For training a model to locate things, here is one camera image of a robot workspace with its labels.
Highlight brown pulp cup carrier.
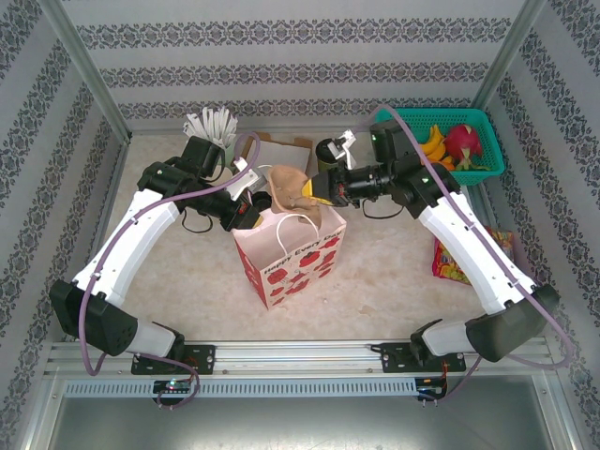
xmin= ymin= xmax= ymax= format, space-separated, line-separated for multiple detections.
xmin=265 ymin=163 xmax=325 ymax=227

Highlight black plastic cup lid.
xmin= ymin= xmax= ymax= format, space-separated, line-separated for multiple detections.
xmin=314 ymin=138 xmax=346 ymax=164

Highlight white paper napkin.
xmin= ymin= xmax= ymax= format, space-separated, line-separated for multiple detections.
xmin=260 ymin=140 xmax=310 ymax=173

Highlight brown cardboard tray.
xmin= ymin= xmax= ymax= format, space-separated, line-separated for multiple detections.
xmin=238 ymin=131 xmax=314 ymax=175

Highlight white paper bag red prints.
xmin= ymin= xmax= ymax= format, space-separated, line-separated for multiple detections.
xmin=232 ymin=205 xmax=349 ymax=310

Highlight mint green holder cup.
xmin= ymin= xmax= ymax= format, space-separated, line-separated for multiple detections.
xmin=218 ymin=139 xmax=236 ymax=171

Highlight white wrapped straws bundle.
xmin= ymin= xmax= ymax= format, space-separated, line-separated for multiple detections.
xmin=182 ymin=106 xmax=239 ymax=144

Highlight yellow banana bunch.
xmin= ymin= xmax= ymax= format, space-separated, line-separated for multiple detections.
xmin=418 ymin=124 xmax=447 ymax=164

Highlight pink dragon fruit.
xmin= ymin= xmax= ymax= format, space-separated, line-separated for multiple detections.
xmin=443 ymin=122 xmax=491 ymax=172

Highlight colourful fruit candy bag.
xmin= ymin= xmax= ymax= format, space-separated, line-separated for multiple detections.
xmin=430 ymin=227 xmax=517 ymax=287

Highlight teal plastic basket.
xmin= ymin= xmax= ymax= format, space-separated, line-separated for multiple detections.
xmin=388 ymin=108 xmax=506 ymax=188

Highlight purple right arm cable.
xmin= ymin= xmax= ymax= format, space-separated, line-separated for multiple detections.
xmin=358 ymin=105 xmax=576 ymax=410

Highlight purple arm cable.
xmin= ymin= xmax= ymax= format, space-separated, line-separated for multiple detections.
xmin=78 ymin=131 xmax=262 ymax=412
xmin=358 ymin=105 xmax=576 ymax=410

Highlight aluminium mounting rail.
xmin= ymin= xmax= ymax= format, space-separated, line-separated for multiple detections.
xmin=44 ymin=339 xmax=559 ymax=376

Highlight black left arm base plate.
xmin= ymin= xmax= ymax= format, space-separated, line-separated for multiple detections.
xmin=130 ymin=344 xmax=217 ymax=376

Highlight grey slotted cable duct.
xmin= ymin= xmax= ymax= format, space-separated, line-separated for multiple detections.
xmin=63 ymin=377 xmax=418 ymax=398

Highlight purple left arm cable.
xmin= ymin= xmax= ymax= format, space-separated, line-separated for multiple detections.
xmin=78 ymin=131 xmax=262 ymax=412

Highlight aluminium frame post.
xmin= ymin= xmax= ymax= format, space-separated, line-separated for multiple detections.
xmin=471 ymin=0 xmax=549 ymax=110
xmin=39 ymin=0 xmax=133 ymax=142

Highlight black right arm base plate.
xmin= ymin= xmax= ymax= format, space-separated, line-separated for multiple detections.
xmin=380 ymin=341 xmax=468 ymax=375

